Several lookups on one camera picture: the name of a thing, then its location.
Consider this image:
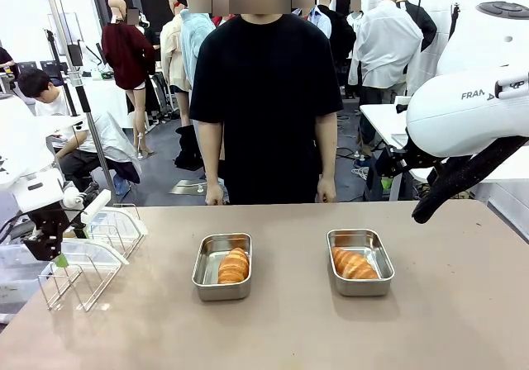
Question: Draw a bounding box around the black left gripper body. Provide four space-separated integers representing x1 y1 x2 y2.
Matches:
22 206 74 262

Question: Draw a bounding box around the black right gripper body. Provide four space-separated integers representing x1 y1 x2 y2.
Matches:
374 138 446 177

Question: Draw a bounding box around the clear plastic container lid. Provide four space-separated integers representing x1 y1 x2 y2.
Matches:
24 237 131 270
84 206 149 241

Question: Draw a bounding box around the golden croissant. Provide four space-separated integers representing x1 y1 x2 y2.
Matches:
331 246 379 280
217 247 250 285

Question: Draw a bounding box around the rectangular steel container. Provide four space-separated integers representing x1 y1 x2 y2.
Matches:
326 228 396 297
190 232 253 302

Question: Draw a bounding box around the person's left forearm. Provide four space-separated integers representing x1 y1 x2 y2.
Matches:
314 113 339 181

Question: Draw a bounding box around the person's right forearm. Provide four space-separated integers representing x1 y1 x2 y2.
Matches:
199 120 226 189

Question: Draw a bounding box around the person's left hand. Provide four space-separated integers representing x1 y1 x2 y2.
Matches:
316 178 338 203

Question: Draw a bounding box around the person's right hand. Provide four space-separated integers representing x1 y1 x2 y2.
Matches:
205 183 226 206

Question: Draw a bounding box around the clear plastic storage bin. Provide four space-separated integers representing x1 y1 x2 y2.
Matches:
0 244 55 305

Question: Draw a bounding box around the seated person in white shirt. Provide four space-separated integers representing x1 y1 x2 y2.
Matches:
18 68 141 192

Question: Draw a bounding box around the mannequin in white shirt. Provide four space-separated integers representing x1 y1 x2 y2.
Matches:
348 0 425 148

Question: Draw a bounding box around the mannequin in black coat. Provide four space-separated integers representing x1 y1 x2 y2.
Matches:
316 0 357 98

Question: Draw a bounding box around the mannequin in black jacket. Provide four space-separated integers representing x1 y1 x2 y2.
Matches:
395 0 438 53

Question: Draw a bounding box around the person in black t-shirt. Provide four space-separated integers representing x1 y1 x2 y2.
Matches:
189 0 344 205

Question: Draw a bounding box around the white draped background table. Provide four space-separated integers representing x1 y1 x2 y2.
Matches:
61 76 133 130

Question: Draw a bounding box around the black light stand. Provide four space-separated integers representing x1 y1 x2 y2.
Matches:
448 2 462 36

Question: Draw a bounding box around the mannequin in pale blue shirt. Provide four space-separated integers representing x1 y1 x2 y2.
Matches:
295 6 332 39

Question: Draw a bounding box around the black clothing heap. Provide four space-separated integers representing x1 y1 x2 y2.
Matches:
174 124 206 171

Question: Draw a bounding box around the thin black tripod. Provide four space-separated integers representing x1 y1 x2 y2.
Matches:
44 29 79 117

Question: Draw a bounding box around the mannequin in dark red jacket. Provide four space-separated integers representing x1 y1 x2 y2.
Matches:
101 0 157 159

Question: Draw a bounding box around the mannequin in beige shirt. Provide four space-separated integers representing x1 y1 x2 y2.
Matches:
160 0 193 127

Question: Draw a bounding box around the standing person in black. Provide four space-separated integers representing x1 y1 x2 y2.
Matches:
127 8 162 78

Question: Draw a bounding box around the mannequin in red top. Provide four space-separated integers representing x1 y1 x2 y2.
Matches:
211 0 232 26

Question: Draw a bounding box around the mannequin in light blue sweater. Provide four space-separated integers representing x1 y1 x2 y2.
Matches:
179 0 216 94

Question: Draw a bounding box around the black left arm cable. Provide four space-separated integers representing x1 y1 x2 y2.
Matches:
0 212 30 243

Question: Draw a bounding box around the metal wire rack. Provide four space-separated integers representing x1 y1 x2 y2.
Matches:
37 203 146 312

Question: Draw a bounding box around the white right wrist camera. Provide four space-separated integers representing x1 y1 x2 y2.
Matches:
392 95 414 115

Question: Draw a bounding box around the black right arm cable sleeve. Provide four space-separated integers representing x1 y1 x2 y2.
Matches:
412 136 529 225

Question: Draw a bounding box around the white floor base plate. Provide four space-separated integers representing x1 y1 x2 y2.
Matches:
169 178 212 197

